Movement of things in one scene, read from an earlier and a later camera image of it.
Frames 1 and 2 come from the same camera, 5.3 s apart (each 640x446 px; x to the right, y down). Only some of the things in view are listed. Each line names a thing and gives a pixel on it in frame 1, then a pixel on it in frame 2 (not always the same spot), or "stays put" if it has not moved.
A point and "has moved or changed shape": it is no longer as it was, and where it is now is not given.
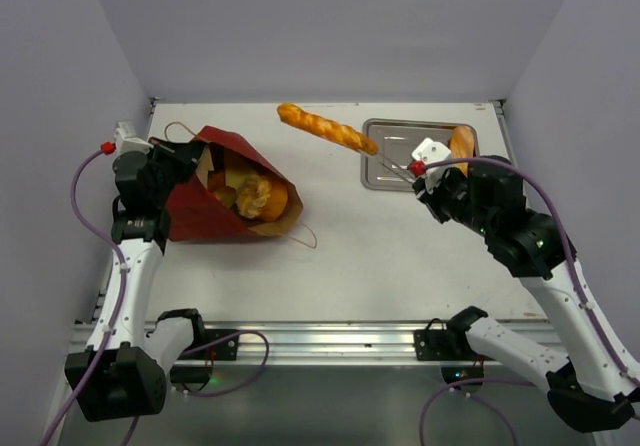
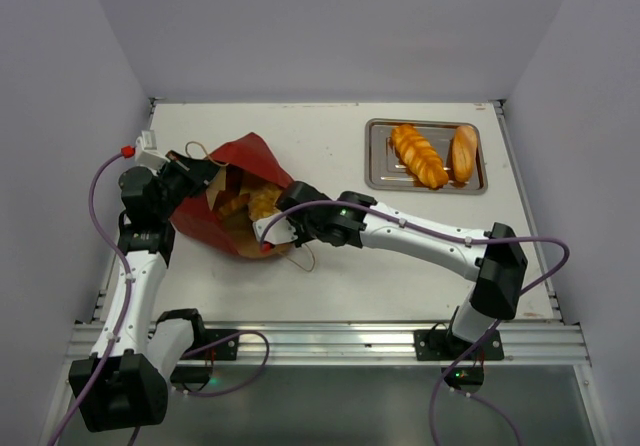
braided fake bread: (335, 131) -> (421, 157)
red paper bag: (191, 211) has moved or changed shape
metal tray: (387, 147) stays put
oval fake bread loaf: (462, 146) stays put
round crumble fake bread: (252, 195) has moved or changed shape
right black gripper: (430, 196) -> (291, 198)
